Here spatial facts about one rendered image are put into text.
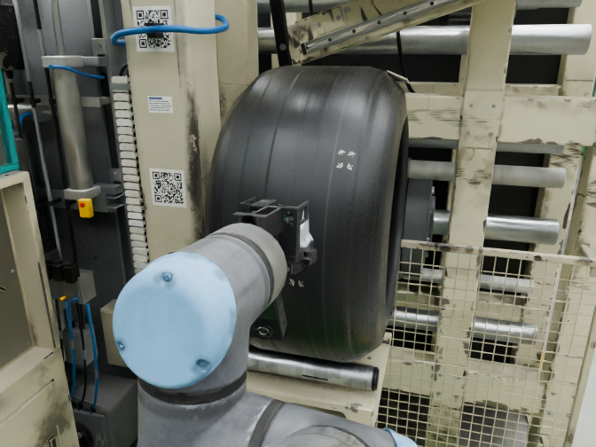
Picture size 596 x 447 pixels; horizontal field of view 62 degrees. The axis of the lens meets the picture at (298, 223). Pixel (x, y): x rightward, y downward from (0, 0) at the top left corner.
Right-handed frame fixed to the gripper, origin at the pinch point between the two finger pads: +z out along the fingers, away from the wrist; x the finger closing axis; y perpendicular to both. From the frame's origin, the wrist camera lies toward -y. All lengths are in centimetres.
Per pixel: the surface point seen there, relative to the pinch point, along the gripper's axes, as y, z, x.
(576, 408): -57, 68, -60
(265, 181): 7.5, 2.7, 6.0
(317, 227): 1.6, 1.4, -2.4
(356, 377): -29.4, 16.5, -7.4
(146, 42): 28.9, 16.7, 33.8
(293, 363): -28.9, 16.8, 4.7
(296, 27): 37, 55, 17
